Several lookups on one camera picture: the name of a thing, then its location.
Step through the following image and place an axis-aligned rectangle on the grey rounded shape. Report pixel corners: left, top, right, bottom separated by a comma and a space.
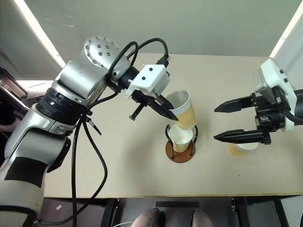
131, 207, 166, 227
190, 209, 214, 227

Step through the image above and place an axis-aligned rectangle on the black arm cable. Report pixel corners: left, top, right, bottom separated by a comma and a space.
273, 87, 303, 125
37, 37, 171, 226

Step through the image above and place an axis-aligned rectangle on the black wire cup holder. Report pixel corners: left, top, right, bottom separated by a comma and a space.
164, 123, 199, 164

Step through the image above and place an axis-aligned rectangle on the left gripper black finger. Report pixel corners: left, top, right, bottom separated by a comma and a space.
156, 95, 176, 111
146, 97, 178, 121

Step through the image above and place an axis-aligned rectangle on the black table leg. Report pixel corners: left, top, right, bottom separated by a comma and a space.
274, 199, 290, 227
102, 198, 120, 227
231, 196, 250, 227

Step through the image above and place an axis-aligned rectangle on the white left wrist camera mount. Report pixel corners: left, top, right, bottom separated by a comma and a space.
124, 64, 171, 99

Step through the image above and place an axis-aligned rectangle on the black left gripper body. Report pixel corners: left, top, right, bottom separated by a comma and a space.
129, 89, 167, 122

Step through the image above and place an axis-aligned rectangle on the brown ripple paper cup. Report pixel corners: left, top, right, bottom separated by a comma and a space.
169, 124, 194, 153
228, 141, 259, 157
165, 90, 198, 130

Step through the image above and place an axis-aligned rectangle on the dark brown furniture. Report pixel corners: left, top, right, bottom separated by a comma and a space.
0, 67, 29, 166

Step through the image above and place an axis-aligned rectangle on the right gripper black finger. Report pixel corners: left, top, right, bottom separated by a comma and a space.
213, 129, 265, 144
214, 95, 256, 113

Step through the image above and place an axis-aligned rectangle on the thin white floor cable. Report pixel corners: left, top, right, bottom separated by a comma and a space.
110, 220, 136, 227

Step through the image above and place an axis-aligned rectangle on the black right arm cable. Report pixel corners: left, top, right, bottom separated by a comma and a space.
273, 87, 303, 125

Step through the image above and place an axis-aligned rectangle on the black floor strip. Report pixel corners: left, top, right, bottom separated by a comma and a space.
155, 201, 200, 209

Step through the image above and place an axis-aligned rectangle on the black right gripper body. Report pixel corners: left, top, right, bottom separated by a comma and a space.
250, 87, 292, 145

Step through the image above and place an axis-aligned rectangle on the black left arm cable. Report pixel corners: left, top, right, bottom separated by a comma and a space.
37, 37, 171, 226

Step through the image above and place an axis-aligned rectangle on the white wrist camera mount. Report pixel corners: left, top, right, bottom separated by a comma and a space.
124, 64, 171, 99
252, 58, 297, 132

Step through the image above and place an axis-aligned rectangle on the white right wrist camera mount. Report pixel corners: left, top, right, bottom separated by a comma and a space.
252, 58, 297, 132

